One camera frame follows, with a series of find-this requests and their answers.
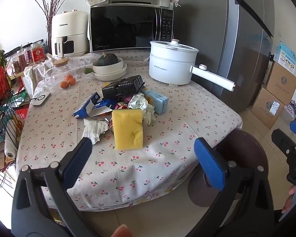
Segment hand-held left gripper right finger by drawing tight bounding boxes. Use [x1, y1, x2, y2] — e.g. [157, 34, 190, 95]
[187, 137, 277, 237]

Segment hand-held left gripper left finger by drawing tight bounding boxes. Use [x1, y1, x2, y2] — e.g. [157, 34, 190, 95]
[11, 136, 99, 237]

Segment torn white wrapper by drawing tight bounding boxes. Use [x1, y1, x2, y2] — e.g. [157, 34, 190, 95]
[82, 118, 110, 145]

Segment blue and white carton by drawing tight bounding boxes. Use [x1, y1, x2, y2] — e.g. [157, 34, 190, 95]
[73, 92, 119, 120]

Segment yellow sponge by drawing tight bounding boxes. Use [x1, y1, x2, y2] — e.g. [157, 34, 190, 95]
[112, 109, 144, 150]

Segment white tissue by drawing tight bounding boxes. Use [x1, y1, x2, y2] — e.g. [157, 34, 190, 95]
[128, 92, 156, 126]

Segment person's right hand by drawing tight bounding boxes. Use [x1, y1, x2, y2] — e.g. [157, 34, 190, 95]
[281, 186, 296, 214]

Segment person's left hand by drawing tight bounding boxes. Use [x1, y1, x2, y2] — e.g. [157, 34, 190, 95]
[112, 224, 133, 237]

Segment white printed bag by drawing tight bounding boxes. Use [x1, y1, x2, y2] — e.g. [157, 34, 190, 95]
[285, 100, 296, 119]

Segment cardboard box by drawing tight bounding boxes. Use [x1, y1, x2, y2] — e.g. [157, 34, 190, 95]
[265, 60, 296, 105]
[251, 87, 285, 129]

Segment cherry print tablecloth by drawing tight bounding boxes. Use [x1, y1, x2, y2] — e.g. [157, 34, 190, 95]
[16, 47, 243, 211]

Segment white twine spool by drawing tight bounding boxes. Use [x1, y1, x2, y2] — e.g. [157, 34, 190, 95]
[4, 139, 18, 159]

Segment red drink can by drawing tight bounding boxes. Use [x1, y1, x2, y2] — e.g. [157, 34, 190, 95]
[113, 101, 130, 110]

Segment white small device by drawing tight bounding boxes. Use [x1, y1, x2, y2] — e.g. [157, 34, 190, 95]
[33, 92, 51, 107]

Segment light blue printed box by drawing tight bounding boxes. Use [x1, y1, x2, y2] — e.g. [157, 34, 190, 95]
[274, 41, 296, 74]

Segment black plastic tray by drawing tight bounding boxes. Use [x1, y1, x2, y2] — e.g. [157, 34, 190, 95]
[102, 79, 129, 99]
[118, 75, 145, 95]

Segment glass jug wooden lid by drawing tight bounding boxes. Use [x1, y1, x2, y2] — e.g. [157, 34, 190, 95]
[44, 57, 79, 87]

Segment white plate stack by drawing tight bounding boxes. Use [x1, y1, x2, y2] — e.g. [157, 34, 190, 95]
[93, 64, 128, 81]

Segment white electric pot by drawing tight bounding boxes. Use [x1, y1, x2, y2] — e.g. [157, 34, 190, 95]
[148, 39, 236, 91]

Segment dark green pumpkin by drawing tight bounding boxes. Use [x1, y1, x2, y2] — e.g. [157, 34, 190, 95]
[97, 53, 119, 67]

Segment glass spice jar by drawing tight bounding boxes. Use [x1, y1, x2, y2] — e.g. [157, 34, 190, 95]
[21, 47, 32, 66]
[11, 53, 22, 74]

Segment red label glass jar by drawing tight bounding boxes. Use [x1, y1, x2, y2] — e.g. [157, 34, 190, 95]
[30, 41, 46, 63]

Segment grey refrigerator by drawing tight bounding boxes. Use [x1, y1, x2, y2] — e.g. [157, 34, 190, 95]
[174, 0, 277, 114]

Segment white air fryer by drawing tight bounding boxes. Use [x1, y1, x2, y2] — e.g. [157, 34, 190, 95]
[51, 10, 89, 58]

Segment black microwave oven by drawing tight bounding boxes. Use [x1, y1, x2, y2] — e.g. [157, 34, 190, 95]
[89, 0, 175, 53]

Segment black wire rack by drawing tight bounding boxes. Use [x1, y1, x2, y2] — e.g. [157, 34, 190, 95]
[0, 54, 30, 188]

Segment white pan green handle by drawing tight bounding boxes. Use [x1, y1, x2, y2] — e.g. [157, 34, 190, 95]
[84, 57, 124, 74]

